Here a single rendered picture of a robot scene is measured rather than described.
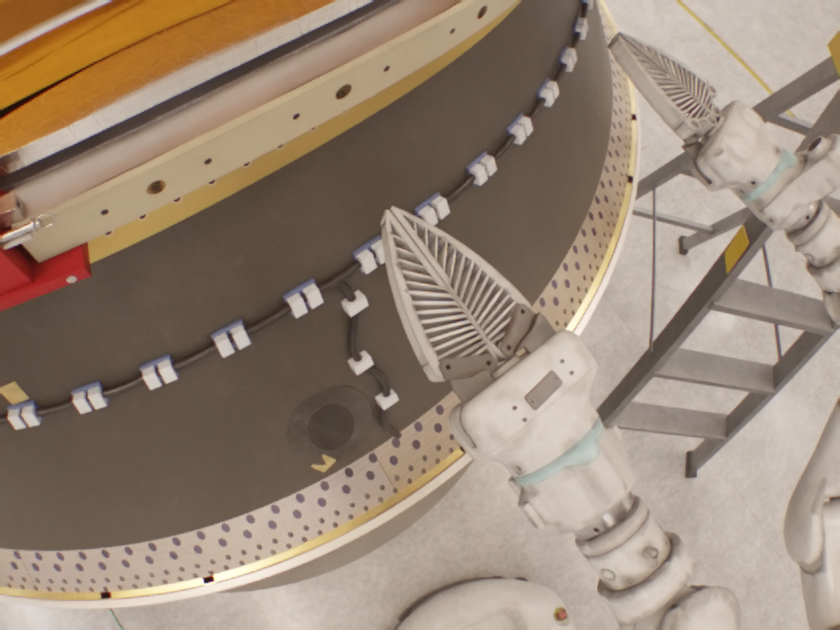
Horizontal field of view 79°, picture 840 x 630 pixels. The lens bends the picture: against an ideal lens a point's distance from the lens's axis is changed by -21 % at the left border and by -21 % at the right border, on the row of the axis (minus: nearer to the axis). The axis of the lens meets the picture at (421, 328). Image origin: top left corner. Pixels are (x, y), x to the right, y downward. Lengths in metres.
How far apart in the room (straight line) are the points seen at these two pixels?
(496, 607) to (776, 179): 1.39
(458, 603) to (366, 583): 0.42
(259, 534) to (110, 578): 0.24
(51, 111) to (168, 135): 0.09
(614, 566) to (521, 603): 1.31
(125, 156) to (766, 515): 2.45
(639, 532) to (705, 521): 1.97
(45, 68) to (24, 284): 0.16
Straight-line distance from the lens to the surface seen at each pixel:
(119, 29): 0.47
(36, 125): 0.46
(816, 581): 0.85
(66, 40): 0.46
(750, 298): 1.54
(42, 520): 0.85
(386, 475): 0.85
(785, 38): 4.35
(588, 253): 1.01
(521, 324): 0.42
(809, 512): 0.82
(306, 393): 0.69
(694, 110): 0.60
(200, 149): 0.43
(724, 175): 0.59
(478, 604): 1.73
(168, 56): 0.46
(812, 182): 0.61
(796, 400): 2.77
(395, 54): 0.49
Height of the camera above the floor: 2.04
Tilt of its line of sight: 69 degrees down
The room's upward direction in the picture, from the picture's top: 16 degrees clockwise
